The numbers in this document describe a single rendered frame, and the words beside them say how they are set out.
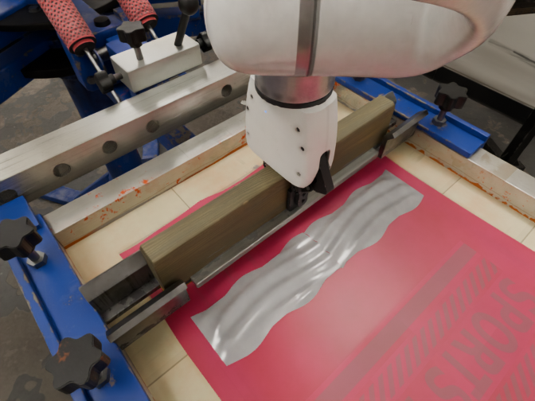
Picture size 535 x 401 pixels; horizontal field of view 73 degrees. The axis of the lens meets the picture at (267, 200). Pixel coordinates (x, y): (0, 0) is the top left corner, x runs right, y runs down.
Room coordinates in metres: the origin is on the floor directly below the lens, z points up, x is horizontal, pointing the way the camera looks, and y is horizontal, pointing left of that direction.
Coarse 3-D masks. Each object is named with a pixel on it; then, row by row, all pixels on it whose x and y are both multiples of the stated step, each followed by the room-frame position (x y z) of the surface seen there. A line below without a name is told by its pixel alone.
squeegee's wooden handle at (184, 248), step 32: (384, 96) 0.43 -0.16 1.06; (352, 128) 0.36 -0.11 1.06; (384, 128) 0.40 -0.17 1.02; (352, 160) 0.36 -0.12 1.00; (256, 192) 0.25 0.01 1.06; (192, 224) 0.21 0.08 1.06; (224, 224) 0.22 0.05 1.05; (256, 224) 0.25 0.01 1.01; (160, 256) 0.17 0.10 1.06; (192, 256) 0.19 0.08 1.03
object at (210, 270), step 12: (360, 156) 0.38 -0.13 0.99; (372, 156) 0.38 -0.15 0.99; (348, 168) 0.35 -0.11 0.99; (360, 168) 0.36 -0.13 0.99; (336, 180) 0.33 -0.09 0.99; (312, 192) 0.31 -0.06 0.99; (276, 216) 0.27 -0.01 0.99; (288, 216) 0.27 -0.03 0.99; (264, 228) 0.25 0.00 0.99; (276, 228) 0.25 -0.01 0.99; (252, 240) 0.23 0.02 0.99; (228, 252) 0.22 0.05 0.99; (240, 252) 0.22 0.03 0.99; (216, 264) 0.20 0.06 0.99; (228, 264) 0.20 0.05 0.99; (192, 276) 0.18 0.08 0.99; (204, 276) 0.18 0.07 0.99
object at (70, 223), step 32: (352, 96) 0.54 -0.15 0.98; (224, 128) 0.44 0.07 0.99; (416, 128) 0.44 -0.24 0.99; (160, 160) 0.37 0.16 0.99; (192, 160) 0.38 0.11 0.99; (448, 160) 0.39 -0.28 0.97; (480, 160) 0.37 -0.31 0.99; (96, 192) 0.31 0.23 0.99; (128, 192) 0.31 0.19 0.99; (160, 192) 0.34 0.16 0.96; (512, 192) 0.32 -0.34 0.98; (64, 224) 0.26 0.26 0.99; (96, 224) 0.27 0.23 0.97
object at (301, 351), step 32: (224, 192) 0.34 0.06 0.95; (288, 224) 0.28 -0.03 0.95; (256, 256) 0.23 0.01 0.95; (160, 288) 0.19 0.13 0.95; (192, 288) 0.19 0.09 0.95; (224, 288) 0.19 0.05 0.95; (320, 288) 0.19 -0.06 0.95; (352, 288) 0.19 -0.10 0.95; (192, 320) 0.15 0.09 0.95; (288, 320) 0.15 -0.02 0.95; (320, 320) 0.15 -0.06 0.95; (352, 320) 0.15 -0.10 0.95; (192, 352) 0.11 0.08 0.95; (256, 352) 0.11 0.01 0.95; (288, 352) 0.11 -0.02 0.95; (320, 352) 0.11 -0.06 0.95; (224, 384) 0.08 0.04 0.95; (256, 384) 0.08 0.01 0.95; (288, 384) 0.08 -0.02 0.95; (320, 384) 0.08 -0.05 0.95
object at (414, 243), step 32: (384, 160) 0.41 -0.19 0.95; (352, 192) 0.34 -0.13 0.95; (416, 224) 0.28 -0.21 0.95; (448, 224) 0.28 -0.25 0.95; (480, 224) 0.28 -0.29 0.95; (352, 256) 0.23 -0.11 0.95; (384, 256) 0.23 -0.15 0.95; (416, 256) 0.23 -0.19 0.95; (512, 256) 0.23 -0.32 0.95; (384, 288) 0.19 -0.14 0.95
